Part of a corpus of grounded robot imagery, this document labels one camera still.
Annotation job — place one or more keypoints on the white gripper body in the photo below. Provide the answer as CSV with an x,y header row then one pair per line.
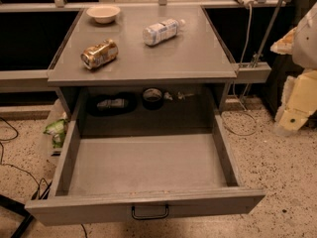
x,y
305,47

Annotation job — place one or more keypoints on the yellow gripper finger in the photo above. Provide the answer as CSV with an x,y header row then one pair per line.
x,y
298,103
284,46

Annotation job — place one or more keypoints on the grey top drawer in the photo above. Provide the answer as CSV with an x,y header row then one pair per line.
x,y
169,163

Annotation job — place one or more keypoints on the dark side cabinet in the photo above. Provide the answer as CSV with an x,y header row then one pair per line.
x,y
285,66

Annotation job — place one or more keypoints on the crumpled white wrapper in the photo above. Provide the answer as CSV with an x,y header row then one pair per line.
x,y
176,96

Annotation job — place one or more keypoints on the clear plastic water bottle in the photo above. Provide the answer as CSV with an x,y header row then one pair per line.
x,y
162,31

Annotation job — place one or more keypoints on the black tape roll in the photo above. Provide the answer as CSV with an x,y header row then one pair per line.
x,y
152,98

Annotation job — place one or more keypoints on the grey cabinet desk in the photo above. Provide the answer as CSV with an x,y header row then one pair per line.
x,y
193,56

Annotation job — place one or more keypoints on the black pouch with white item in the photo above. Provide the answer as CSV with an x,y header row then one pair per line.
x,y
111,105

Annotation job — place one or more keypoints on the white bowl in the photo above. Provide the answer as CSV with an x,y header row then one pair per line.
x,y
103,14

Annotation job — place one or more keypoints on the gold soda can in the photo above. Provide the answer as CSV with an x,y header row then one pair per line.
x,y
98,55

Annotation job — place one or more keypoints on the green snack bag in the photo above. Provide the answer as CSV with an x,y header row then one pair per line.
x,y
57,130

